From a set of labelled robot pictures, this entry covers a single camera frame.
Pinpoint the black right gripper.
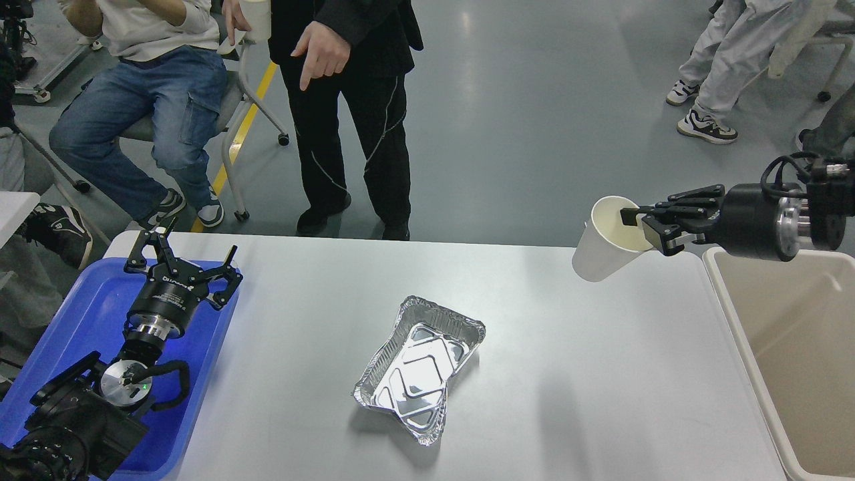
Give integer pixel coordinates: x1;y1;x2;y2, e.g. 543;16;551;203
621;184;806;261

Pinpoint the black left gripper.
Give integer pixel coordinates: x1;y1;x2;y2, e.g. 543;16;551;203
123;227;243;337

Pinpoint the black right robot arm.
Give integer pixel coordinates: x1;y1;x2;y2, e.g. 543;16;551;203
620;150;854;262

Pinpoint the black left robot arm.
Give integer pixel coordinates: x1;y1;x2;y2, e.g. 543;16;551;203
2;231;243;480

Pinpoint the right metal floor plate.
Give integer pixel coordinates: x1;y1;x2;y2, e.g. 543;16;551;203
616;223;653;251

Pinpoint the metal floor plate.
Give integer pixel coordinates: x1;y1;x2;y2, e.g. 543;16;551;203
616;223;653;251
582;218;620;245

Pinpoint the left metal floor plate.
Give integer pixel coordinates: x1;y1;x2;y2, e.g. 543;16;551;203
582;218;620;245

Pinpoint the blue plastic tray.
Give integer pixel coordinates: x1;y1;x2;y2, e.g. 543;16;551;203
1;258;239;480

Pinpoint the black sneaker at left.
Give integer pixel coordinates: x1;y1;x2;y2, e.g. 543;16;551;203
21;203;94;270

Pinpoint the seated person in jeans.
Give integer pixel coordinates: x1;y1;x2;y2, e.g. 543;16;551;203
49;1;227;229

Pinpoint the beige plastic bin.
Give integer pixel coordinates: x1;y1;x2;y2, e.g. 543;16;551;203
703;249;854;480

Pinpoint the grey trouser leg right edge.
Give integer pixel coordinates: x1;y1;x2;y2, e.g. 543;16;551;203
795;84;854;158

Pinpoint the person in white trousers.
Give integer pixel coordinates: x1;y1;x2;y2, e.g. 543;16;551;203
666;1;812;145

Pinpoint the white side table edge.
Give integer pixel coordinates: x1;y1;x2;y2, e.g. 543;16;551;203
0;191;40;249

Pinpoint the grey wheeled chair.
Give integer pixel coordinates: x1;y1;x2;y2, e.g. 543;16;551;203
120;27;291;222

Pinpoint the aluminium foil tray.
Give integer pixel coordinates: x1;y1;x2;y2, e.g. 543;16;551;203
352;295;486;447

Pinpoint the standing person in black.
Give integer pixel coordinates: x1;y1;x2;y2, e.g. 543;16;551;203
268;1;423;241

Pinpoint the small white paper cup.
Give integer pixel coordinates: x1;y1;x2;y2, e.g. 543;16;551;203
238;0;272;43

